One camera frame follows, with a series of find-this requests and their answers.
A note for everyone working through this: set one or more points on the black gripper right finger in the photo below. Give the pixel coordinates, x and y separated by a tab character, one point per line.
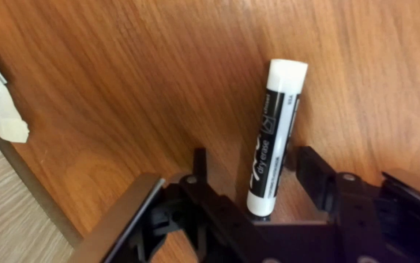
361	219

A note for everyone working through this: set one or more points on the black white dry-erase marker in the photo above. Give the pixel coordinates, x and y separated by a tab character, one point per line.
273	146

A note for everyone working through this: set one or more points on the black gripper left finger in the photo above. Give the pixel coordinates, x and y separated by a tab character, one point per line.
200	213

